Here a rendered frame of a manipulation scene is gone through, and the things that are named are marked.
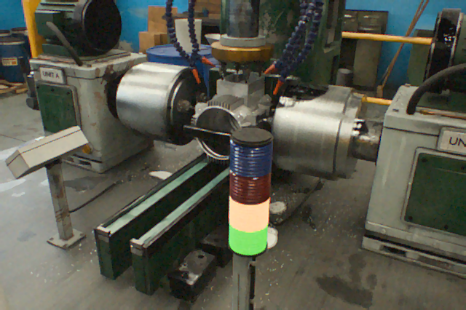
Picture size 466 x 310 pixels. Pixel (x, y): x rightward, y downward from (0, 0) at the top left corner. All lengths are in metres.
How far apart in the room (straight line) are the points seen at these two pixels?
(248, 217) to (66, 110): 0.96
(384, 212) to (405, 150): 0.17
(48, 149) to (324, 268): 0.69
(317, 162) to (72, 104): 0.81
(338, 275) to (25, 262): 0.73
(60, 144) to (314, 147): 0.60
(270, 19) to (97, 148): 0.71
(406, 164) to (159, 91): 0.69
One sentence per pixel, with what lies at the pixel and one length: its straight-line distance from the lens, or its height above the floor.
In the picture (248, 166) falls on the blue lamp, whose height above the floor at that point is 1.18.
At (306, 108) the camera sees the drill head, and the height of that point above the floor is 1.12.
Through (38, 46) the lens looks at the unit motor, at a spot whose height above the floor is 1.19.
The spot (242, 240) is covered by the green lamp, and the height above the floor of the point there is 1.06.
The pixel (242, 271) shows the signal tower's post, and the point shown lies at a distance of 0.66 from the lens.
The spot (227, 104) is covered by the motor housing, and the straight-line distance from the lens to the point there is 1.09.
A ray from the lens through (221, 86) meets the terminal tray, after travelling 1.17.
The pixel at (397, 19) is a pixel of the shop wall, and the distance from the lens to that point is 6.21.
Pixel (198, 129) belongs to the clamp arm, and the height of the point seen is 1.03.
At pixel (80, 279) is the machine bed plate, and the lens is 0.98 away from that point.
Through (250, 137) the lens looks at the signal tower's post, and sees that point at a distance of 0.55.
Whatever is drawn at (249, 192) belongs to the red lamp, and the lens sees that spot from 0.56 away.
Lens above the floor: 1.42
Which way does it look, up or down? 24 degrees down
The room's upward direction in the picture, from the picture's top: 1 degrees clockwise
